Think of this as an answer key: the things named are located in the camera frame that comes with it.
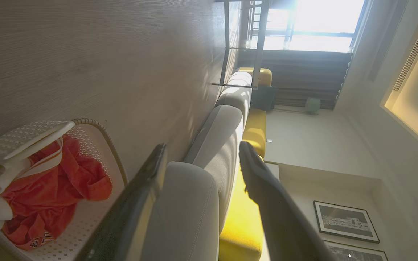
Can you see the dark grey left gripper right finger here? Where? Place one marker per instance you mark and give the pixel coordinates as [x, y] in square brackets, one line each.
[278, 210]

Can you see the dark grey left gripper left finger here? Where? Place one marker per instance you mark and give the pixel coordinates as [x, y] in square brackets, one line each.
[132, 206]

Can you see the white perforated laundry basket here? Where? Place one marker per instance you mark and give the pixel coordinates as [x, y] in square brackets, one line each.
[82, 221]

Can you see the yellow sofa seat cushion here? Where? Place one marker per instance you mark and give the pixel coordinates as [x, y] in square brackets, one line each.
[243, 224]

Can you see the black framed picture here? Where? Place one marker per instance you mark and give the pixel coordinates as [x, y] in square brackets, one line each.
[354, 253]
[345, 221]

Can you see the red jersey garment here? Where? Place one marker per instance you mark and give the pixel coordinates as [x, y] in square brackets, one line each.
[49, 199]

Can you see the grey fabric sofa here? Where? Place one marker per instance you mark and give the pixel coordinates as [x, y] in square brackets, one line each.
[216, 145]

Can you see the pale green round pot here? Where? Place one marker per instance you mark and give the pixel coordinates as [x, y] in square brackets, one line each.
[312, 105]

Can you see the dark teal throw pillow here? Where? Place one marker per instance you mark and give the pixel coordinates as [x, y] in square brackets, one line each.
[265, 98]

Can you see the white garment with red stripes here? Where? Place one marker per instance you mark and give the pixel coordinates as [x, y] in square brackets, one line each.
[13, 170]

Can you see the large bright window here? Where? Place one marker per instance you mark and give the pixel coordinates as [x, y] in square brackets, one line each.
[318, 21]

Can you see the black metal frame table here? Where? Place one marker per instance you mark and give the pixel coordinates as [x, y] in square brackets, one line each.
[259, 43]

